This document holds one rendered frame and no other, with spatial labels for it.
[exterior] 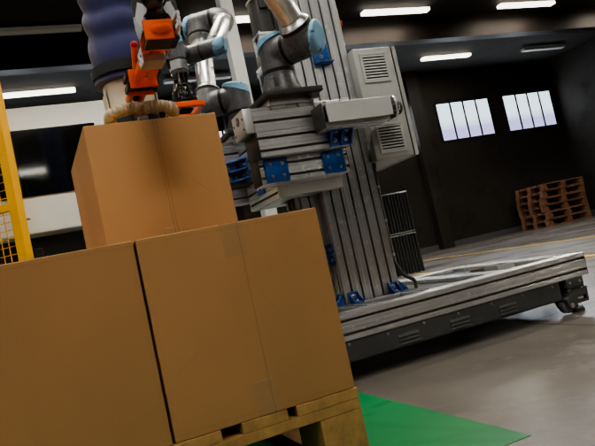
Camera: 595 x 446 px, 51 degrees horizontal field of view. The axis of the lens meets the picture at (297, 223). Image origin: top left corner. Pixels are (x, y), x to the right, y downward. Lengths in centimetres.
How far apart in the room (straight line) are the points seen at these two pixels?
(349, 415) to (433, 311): 98
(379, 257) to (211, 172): 89
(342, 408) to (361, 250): 120
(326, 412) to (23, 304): 64
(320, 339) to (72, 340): 50
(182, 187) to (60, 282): 76
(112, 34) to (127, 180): 57
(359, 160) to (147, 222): 102
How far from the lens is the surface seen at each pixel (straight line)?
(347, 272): 248
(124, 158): 190
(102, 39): 224
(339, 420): 139
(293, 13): 226
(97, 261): 124
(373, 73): 264
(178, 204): 189
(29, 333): 124
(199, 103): 233
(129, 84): 197
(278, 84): 230
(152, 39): 165
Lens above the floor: 44
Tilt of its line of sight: 3 degrees up
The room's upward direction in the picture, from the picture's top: 12 degrees counter-clockwise
